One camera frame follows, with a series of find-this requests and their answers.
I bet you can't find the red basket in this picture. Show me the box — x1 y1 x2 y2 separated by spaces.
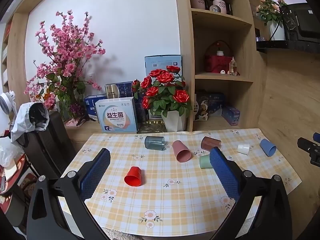
205 40 233 73

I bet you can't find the black chair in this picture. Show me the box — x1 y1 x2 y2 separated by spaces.
24 111 77 180

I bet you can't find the black appliance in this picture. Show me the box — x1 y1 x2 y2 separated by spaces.
280 3 320 42

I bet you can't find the blue and white carton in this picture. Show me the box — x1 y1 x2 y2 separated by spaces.
84 94 108 122

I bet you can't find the peach artificial rose plant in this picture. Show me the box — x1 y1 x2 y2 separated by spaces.
256 0 288 25

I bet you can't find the white fan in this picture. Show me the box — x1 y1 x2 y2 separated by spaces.
0 92 17 113

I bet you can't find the light blue upright box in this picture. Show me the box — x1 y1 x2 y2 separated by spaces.
144 55 182 78

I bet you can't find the white round flower pot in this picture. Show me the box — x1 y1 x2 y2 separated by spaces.
269 20 285 41

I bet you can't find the yellow checked floral tablecloth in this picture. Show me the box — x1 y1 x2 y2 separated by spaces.
59 128 302 237

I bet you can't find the red artificial rose plant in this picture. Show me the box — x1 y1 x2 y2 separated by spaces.
132 65 192 117

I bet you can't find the pink artificial blossom bouquet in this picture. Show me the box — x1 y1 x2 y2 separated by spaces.
24 10 107 120

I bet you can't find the red patterned box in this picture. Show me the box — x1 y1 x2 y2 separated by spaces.
0 155 38 205

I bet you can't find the blue plastic cup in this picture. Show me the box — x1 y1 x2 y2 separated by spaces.
259 138 277 157

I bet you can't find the white and blue box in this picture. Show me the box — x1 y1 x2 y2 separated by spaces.
95 97 138 133

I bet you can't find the black countertop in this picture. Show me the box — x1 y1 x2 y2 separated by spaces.
256 40 320 54

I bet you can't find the brown transparent cup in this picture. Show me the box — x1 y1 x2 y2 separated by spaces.
201 136 222 152

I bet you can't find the grey-blue transparent cup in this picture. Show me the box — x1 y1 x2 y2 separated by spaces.
144 136 165 150

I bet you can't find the glass bottle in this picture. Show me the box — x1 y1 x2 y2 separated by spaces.
229 57 238 75

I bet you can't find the dark blue gift box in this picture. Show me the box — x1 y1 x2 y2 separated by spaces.
105 81 134 99

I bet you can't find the grey jacket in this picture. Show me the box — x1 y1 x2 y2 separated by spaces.
10 102 50 143

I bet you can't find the wooden shelf unit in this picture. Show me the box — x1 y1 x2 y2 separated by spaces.
174 0 268 132

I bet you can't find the white plastic bag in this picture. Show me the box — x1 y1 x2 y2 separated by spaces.
0 136 24 168

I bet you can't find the dark blue moon box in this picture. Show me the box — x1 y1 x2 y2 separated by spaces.
194 93 225 122

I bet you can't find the purple box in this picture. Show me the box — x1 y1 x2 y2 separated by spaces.
222 105 241 126

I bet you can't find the gold tray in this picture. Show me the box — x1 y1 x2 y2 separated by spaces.
137 120 167 134

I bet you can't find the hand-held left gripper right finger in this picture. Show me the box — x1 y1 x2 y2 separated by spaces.
209 147 294 240

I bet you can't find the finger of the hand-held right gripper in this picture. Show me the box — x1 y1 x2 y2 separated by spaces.
297 137 320 167

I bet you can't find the pink plastic cup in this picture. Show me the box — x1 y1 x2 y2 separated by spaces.
172 140 192 163

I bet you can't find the red plastic cup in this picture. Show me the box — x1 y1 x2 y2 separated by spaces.
124 166 145 187

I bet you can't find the white faceted flower pot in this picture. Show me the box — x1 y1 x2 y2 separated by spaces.
161 110 187 132

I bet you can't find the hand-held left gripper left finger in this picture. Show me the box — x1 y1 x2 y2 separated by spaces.
26 148 112 240

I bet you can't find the light green plastic cup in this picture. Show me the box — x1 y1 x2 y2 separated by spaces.
199 154 213 169

